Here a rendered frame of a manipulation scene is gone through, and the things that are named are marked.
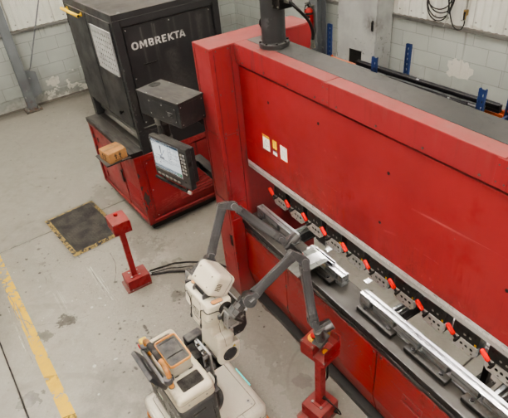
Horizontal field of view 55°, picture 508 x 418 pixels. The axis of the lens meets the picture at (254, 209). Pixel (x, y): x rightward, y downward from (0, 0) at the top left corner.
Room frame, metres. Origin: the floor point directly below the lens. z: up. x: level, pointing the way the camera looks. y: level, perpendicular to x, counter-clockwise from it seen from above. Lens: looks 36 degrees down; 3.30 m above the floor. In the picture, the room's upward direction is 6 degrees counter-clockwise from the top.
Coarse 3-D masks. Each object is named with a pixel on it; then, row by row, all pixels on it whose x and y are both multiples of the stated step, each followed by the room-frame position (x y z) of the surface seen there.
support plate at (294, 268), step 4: (312, 248) 2.65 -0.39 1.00; (308, 252) 2.61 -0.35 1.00; (312, 252) 2.60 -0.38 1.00; (320, 260) 2.51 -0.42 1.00; (324, 260) 2.51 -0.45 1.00; (292, 264) 2.51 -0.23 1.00; (296, 264) 2.50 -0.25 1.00; (312, 264) 2.49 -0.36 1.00; (316, 264) 2.48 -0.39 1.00; (320, 264) 2.48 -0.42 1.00; (288, 268) 2.47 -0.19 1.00; (292, 268) 2.46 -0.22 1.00; (296, 268) 2.46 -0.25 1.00; (312, 268) 2.44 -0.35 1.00; (292, 272) 2.42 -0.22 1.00; (296, 272) 2.42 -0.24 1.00; (296, 276) 2.38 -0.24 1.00
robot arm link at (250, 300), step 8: (288, 256) 2.10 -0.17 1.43; (296, 256) 2.10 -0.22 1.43; (304, 256) 2.10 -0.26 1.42; (280, 264) 2.08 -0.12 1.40; (288, 264) 2.08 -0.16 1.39; (272, 272) 2.06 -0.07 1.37; (280, 272) 2.06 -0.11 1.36; (264, 280) 2.03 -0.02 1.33; (272, 280) 2.03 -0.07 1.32; (256, 288) 2.00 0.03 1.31; (264, 288) 2.01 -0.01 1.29; (248, 296) 1.96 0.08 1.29; (256, 296) 1.96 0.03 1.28; (248, 304) 1.94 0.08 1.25
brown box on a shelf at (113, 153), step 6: (108, 144) 4.40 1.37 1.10; (114, 144) 4.38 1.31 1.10; (120, 144) 4.36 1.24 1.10; (102, 150) 4.28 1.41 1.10; (108, 150) 4.26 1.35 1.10; (114, 150) 4.26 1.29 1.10; (120, 150) 4.27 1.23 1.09; (96, 156) 4.38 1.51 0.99; (102, 156) 4.28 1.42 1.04; (108, 156) 4.19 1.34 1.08; (114, 156) 4.21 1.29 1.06; (120, 156) 4.25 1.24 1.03; (126, 156) 4.30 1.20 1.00; (102, 162) 4.25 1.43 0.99; (108, 162) 4.21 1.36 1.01; (114, 162) 4.20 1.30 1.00; (120, 162) 4.22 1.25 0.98
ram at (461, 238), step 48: (288, 96) 2.81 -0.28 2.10; (288, 144) 2.83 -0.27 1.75; (336, 144) 2.42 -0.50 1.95; (384, 144) 2.10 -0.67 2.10; (288, 192) 2.85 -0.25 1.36; (336, 192) 2.41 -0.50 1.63; (384, 192) 2.08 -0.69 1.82; (432, 192) 1.83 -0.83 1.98; (480, 192) 1.63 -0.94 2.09; (384, 240) 2.05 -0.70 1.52; (432, 240) 1.79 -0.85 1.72; (480, 240) 1.59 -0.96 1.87; (432, 288) 1.75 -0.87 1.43; (480, 288) 1.54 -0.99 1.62; (480, 336) 1.49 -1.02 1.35
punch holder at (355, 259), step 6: (348, 240) 2.30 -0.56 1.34; (348, 246) 2.30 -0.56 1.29; (354, 246) 2.25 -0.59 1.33; (354, 252) 2.25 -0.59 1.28; (360, 252) 2.21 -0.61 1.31; (348, 258) 2.29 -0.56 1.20; (354, 258) 2.24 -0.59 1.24; (360, 258) 2.20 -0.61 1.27; (366, 258) 2.19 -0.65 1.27; (354, 264) 2.24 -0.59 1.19; (360, 264) 2.20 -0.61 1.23
